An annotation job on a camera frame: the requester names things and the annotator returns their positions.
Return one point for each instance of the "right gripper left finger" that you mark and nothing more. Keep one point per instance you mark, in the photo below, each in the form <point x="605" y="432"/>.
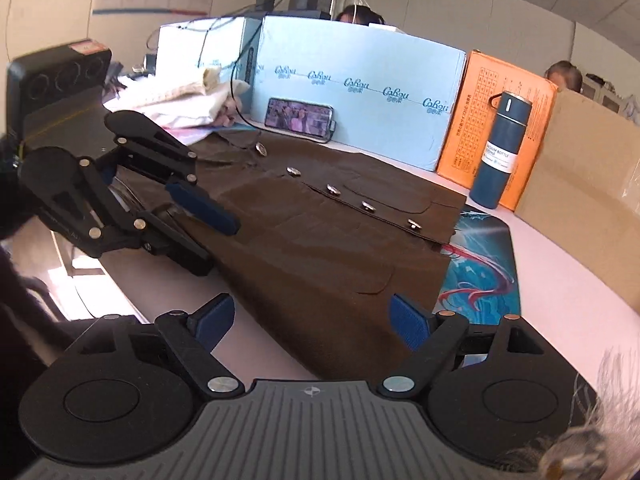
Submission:
<point x="191" y="339"/>

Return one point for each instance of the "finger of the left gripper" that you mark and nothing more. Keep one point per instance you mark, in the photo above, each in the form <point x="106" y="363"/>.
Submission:
<point x="151" y="152"/>
<point x="111" y="227"/>

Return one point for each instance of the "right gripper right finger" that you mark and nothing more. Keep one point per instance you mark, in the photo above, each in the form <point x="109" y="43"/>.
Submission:
<point x="433" y="340"/>

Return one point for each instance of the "brown button jacket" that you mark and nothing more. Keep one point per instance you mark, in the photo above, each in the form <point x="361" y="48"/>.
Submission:
<point x="326" y="239"/>

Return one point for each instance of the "white folded garment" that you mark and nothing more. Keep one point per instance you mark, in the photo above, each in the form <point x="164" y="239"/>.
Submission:
<point x="219" y="108"/>

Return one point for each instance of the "cream knitted folded sweater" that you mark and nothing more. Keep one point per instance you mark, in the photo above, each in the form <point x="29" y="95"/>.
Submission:
<point x="152" y="90"/>

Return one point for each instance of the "small light blue box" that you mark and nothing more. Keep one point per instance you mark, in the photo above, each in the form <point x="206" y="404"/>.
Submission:
<point x="186" y="47"/>

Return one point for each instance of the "smartphone playing video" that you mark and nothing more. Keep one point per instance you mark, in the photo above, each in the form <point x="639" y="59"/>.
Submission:
<point x="314" y="121"/>

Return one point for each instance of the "dark blue thermos bottle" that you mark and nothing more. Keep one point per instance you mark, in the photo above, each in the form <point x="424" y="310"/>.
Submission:
<point x="501" y="149"/>

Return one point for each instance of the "brown cardboard box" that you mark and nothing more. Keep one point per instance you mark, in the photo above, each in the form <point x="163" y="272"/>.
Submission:
<point x="583" y="191"/>

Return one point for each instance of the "black charger on large box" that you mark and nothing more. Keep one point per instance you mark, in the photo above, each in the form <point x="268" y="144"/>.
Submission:
<point x="305" y="5"/>

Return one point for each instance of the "large light blue box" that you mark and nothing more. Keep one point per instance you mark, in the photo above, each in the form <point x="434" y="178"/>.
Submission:
<point x="392" y="93"/>

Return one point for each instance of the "person behind boxes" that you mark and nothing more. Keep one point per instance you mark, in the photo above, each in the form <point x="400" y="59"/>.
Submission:
<point x="361" y="15"/>

